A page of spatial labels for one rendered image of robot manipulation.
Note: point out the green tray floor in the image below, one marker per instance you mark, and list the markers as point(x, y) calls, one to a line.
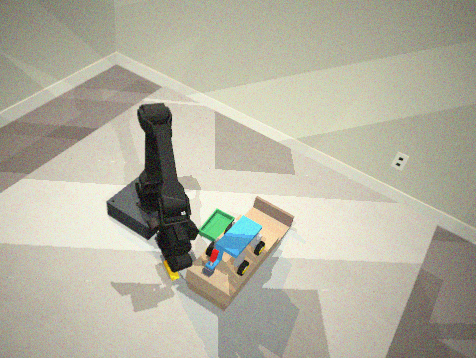
point(216, 225)

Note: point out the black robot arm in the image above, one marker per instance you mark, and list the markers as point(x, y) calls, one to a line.
point(158, 187)

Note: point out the red pin with grey shaft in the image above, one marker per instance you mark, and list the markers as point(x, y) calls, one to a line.
point(213, 256)

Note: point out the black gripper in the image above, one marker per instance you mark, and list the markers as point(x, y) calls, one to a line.
point(175, 263)

